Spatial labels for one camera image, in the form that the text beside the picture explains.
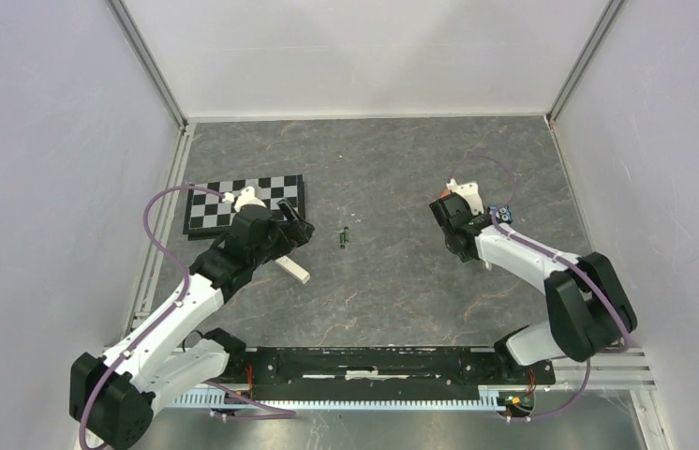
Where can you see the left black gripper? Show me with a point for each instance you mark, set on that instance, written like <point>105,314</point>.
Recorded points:
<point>293,234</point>

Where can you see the white rectangular block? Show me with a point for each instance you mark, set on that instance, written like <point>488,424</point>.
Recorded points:
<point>293,269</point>

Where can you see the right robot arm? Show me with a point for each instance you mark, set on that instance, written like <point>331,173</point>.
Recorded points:
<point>588,311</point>

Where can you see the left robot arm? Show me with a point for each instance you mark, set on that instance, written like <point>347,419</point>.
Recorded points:
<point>115,396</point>

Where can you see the blue owl toy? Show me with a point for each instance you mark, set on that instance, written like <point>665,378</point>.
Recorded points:
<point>500,215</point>

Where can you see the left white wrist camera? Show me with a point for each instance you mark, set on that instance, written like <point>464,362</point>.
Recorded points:
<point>245,197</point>

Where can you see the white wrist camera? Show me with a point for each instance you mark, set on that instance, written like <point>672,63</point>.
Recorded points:
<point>245,197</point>
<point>470,193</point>

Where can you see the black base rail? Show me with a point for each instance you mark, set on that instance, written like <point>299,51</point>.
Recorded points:
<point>377,373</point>

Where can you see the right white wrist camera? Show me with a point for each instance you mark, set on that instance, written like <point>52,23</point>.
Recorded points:
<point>470,193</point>

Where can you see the white slotted cable duct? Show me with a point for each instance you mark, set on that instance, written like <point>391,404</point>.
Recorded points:
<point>484,400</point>

